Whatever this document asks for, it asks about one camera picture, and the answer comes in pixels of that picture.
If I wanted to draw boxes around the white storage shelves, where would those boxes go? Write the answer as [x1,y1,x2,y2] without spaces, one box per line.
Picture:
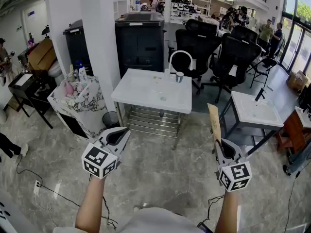
[170,0,212,18]

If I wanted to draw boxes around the glass window wall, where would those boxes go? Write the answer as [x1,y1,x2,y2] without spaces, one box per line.
[279,0,311,75]

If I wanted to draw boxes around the pink bath item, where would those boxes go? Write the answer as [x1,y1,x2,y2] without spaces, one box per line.
[64,83,75,98]

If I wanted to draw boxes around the white curved faucet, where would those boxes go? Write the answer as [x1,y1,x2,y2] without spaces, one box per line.
[164,50,194,81]

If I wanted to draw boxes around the black table white top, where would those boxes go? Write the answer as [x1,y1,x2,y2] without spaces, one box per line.
[8,72,53,130]

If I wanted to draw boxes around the person's left forearm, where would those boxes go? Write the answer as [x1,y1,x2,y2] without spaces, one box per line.
[75,175,106,233]

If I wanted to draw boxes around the white counter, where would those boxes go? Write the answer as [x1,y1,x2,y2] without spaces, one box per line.
[0,190,54,233]

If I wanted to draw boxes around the black floor cable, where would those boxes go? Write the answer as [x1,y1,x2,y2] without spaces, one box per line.
[16,154,81,207]

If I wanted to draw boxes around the large cardboard box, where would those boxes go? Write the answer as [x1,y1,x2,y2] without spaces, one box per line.
[26,37,58,72]

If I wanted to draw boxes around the black wire waste bin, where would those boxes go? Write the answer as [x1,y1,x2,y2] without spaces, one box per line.
[102,111,121,129]

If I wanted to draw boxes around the black washbasin frame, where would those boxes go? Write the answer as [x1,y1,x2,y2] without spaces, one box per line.
[218,98,280,156]

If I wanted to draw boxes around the white pump bottle blue cap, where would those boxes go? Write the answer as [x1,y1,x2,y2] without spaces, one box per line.
[76,61,88,83]

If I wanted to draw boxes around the brown wooden stand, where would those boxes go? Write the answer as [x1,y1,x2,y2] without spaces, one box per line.
[276,109,311,153]

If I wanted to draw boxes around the person's right forearm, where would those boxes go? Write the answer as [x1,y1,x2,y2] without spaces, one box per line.
[215,190,240,233]

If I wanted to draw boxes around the black faucet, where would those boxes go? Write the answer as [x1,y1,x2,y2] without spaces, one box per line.
[254,87,267,103]

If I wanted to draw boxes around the small white washbasin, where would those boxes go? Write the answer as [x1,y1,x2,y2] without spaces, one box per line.
[230,90,284,131]

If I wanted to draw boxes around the white toilet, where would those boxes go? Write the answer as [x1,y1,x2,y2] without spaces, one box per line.
[47,59,63,85]

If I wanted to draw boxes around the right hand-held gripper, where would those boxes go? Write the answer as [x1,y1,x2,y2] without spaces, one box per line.
[215,139,253,193]

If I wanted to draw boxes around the large black cabinet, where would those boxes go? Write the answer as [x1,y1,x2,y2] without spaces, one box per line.
[114,11,166,79]

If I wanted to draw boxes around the person's grey shirt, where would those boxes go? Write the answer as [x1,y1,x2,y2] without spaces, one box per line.
[52,207,215,233]

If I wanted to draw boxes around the small cardboard box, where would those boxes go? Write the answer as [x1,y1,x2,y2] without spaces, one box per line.
[286,70,310,91]

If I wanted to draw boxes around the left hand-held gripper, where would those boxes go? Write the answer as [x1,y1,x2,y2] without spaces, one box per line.
[81,127,131,180]

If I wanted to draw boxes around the marble pattern cabinet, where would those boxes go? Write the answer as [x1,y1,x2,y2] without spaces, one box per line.
[47,75,109,140]

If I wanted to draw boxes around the black folding chair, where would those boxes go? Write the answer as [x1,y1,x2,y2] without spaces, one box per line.
[246,57,278,89]

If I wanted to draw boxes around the tan scraper board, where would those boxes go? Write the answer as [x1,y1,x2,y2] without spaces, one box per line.
[207,103,222,144]

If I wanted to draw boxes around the narrow black cabinet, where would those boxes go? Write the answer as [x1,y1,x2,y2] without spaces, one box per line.
[63,19,94,76]

